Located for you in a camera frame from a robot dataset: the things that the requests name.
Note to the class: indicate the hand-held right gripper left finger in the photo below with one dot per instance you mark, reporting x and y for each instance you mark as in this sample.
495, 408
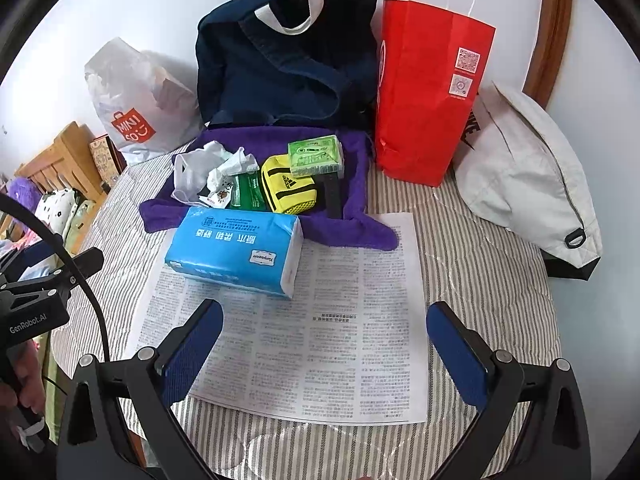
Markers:
192, 345

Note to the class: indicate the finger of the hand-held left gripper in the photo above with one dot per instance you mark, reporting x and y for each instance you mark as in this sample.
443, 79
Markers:
75, 265

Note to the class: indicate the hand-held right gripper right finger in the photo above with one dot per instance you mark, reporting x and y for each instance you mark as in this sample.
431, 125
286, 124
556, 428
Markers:
457, 355

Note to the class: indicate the blue tissue pack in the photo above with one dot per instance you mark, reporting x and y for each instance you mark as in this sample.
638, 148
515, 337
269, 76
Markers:
230, 250

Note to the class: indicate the tomato print sachet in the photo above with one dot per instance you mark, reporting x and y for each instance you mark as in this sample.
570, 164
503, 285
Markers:
217, 196

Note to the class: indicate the dark green packet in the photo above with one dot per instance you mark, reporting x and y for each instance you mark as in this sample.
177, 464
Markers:
247, 192

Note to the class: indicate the purple towel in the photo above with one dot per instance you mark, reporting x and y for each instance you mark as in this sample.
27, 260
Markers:
350, 230

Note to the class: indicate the yellow pouch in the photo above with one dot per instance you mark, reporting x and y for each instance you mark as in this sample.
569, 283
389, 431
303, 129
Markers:
287, 190

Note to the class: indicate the white tissue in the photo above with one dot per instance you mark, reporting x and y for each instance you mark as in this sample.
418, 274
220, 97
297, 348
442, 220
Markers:
237, 162

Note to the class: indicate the light green wipes packet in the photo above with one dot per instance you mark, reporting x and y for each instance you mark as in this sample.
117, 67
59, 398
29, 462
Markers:
315, 155

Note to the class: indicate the person's left hand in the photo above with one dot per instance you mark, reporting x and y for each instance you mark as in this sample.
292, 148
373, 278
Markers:
30, 385

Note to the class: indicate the green pillow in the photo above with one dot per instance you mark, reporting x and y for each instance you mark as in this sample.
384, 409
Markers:
80, 227

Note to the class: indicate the white dotted pillow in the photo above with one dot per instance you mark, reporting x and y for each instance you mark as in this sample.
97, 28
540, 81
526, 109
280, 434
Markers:
57, 210

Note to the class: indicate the colourful printed blanket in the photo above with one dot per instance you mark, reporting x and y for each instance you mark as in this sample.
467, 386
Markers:
17, 240

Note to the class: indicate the purple plush toy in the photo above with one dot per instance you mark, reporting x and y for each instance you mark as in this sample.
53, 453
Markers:
25, 192

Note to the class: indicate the wooden headboard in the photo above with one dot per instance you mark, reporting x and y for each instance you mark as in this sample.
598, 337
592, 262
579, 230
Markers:
60, 155

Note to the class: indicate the patterned book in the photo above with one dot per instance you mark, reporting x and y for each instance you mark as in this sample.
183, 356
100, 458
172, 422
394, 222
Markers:
106, 157

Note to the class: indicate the newspaper sheet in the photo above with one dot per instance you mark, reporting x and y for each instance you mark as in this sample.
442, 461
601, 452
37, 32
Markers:
325, 330

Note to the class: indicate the white plastic shopping bag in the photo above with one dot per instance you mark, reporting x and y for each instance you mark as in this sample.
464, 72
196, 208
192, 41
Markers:
130, 95

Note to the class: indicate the cream fabric bag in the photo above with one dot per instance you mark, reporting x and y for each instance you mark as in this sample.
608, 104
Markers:
525, 175

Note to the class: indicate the white paper bag black logo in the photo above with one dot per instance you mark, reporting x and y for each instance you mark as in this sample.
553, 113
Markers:
472, 127

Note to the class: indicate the red paper bag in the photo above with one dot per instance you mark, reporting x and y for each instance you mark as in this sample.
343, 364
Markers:
425, 100

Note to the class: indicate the navy tote bag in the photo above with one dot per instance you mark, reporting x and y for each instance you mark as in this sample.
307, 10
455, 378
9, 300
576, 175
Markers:
280, 75

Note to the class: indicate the wooden door frame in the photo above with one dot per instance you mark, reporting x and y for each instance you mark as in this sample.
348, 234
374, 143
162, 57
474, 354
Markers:
550, 35

